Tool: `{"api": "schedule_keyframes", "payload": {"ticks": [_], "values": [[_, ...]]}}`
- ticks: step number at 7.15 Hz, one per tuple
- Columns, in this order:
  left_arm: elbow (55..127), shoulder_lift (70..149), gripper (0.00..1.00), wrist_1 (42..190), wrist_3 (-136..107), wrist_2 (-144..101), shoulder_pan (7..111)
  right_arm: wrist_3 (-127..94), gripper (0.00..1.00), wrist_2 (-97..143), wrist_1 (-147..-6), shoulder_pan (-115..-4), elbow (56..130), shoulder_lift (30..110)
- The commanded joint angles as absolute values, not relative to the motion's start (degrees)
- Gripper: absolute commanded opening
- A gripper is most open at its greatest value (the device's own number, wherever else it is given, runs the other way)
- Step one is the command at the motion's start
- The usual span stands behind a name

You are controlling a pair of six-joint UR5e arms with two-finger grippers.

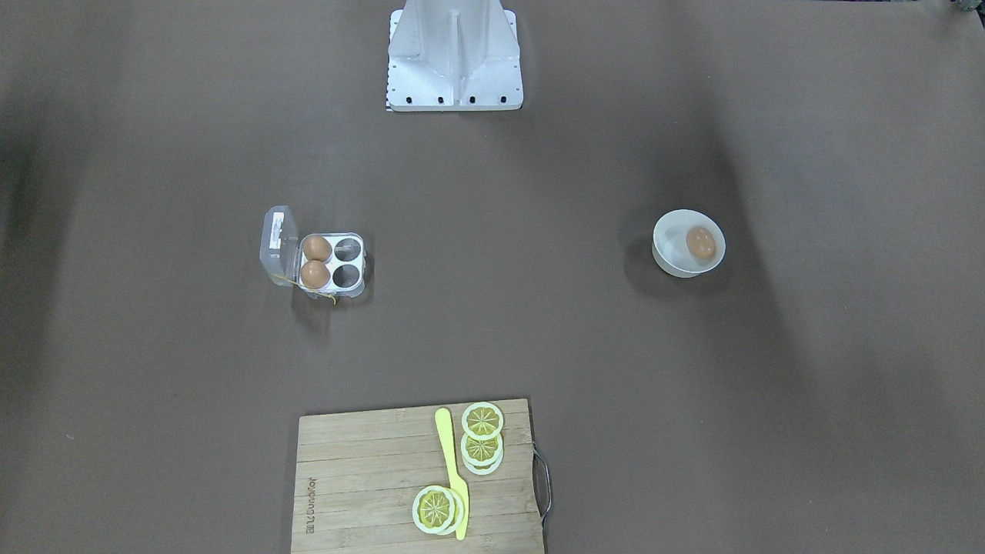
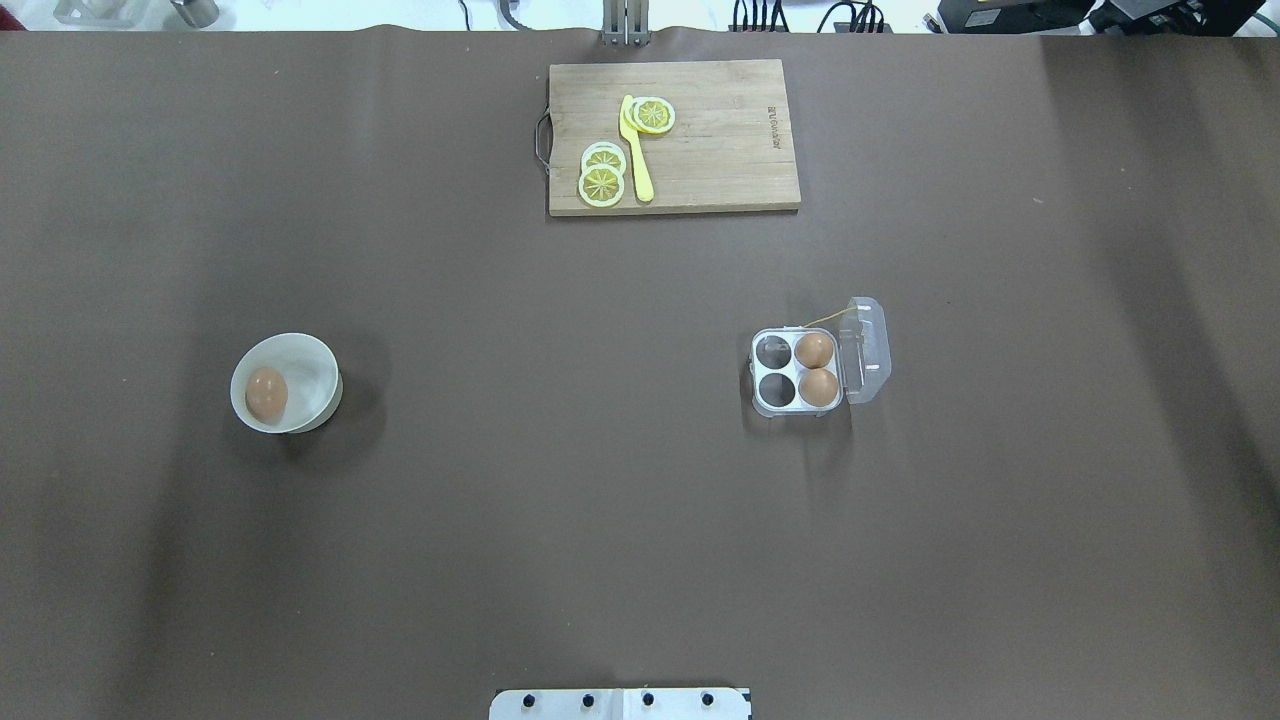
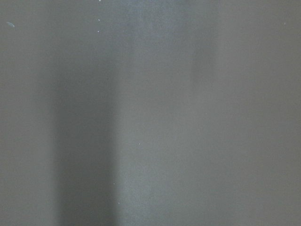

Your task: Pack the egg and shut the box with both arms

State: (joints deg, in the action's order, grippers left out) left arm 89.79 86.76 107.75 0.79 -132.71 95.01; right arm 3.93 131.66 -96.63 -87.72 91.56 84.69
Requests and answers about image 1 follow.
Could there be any brown egg from bowl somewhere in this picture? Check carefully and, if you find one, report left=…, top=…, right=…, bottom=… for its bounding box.
left=686, top=225, right=717, bottom=262

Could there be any clear plastic egg box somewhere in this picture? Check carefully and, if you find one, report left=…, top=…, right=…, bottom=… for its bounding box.
left=258, top=205, right=367, bottom=302

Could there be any brown egg front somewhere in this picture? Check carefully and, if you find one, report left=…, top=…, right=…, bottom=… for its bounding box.
left=299, top=260, right=331, bottom=290

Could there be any brown egg rear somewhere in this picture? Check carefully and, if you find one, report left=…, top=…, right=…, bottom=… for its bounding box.
left=302, top=235, right=333, bottom=262

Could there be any lemon slice top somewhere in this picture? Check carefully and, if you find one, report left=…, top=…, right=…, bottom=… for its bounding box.
left=461, top=401, right=506, bottom=439

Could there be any yellow plastic knife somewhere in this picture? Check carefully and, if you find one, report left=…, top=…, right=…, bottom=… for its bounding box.
left=434, top=407, right=470, bottom=541

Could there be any lemon slice middle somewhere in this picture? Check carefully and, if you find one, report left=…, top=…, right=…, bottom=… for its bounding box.
left=460, top=434, right=504, bottom=476

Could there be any white bowl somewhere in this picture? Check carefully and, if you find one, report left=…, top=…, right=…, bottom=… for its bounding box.
left=651, top=209, right=727, bottom=279

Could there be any wooden cutting board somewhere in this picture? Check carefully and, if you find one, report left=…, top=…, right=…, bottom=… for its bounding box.
left=291, top=399, right=546, bottom=553

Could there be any lemon slice near knife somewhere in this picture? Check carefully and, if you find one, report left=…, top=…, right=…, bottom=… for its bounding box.
left=411, top=485, right=466, bottom=536

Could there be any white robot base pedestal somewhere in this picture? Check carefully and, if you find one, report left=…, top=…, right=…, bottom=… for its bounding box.
left=385, top=1, right=524, bottom=112

